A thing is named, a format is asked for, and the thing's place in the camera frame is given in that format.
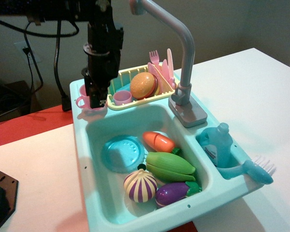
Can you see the pink toy knife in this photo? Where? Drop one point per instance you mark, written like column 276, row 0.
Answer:
column 170, row 63

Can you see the striped toy onion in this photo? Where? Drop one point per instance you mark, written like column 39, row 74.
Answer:
column 140, row 186

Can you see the blue toy dish brush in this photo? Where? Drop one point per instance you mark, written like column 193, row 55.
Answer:
column 259, row 169

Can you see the pink toy plate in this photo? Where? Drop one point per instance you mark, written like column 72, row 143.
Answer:
column 153, row 70

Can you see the yellow dish rack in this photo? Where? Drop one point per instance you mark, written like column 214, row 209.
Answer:
column 123, row 81

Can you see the teal toy sink unit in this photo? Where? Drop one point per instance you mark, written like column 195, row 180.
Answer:
column 108, row 208

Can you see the red mat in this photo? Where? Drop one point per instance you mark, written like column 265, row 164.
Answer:
column 32, row 124

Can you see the pink toy cup with handle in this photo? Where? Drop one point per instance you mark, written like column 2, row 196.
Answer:
column 83, row 101

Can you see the blue toy detergent bottle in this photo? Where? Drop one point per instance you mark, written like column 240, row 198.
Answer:
column 217, row 142

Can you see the blue toy plate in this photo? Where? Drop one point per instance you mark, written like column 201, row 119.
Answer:
column 122, row 154

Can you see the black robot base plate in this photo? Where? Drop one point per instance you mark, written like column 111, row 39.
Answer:
column 8, row 196

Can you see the grey toy faucet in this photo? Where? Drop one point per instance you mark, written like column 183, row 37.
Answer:
column 185, row 108

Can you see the toy hamburger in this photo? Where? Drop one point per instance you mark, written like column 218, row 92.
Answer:
column 144, row 85

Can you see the green toy corn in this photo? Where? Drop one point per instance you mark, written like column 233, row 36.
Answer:
column 170, row 167

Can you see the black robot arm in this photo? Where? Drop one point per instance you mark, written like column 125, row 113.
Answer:
column 104, row 38

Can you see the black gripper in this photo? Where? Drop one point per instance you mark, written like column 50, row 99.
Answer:
column 102, row 67

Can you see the white wall outlet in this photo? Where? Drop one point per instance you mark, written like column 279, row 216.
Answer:
column 24, row 52

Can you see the orange toy carrot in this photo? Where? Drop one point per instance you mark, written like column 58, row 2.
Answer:
column 160, row 143

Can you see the purple toy eggplant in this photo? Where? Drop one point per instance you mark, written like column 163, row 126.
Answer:
column 173, row 192

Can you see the pink toy fork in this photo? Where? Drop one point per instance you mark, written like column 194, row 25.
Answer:
column 154, row 57

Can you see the small purple toy cup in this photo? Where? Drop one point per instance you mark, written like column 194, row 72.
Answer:
column 122, row 97

